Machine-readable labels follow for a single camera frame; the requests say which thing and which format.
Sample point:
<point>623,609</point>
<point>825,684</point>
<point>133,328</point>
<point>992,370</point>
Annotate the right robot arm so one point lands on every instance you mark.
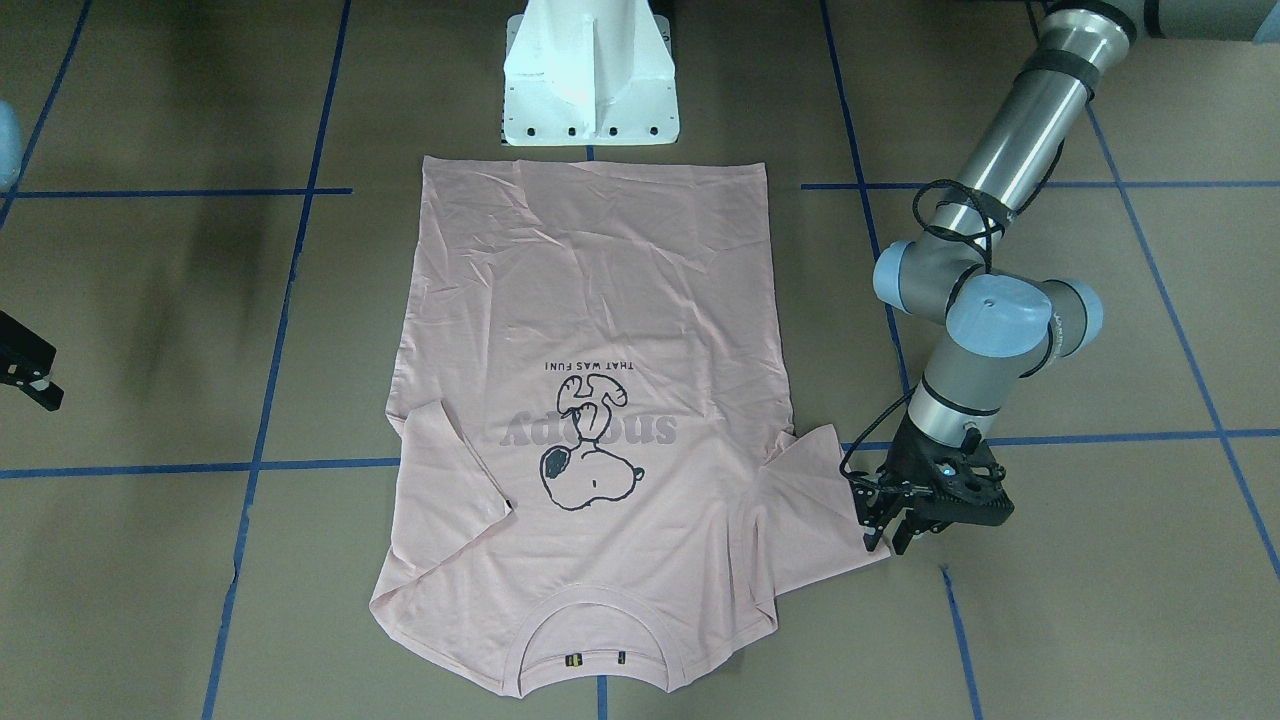
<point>11,155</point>

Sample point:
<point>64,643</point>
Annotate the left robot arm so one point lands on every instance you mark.
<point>1158,446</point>

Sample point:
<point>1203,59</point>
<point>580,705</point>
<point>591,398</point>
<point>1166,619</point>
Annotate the pink printed t-shirt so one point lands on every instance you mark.
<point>598,470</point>

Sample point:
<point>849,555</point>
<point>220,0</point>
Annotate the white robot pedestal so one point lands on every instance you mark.
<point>590,73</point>

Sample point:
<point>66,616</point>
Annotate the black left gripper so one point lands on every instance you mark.
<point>908,459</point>

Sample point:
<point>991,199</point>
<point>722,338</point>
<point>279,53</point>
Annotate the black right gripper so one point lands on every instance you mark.
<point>22,358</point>

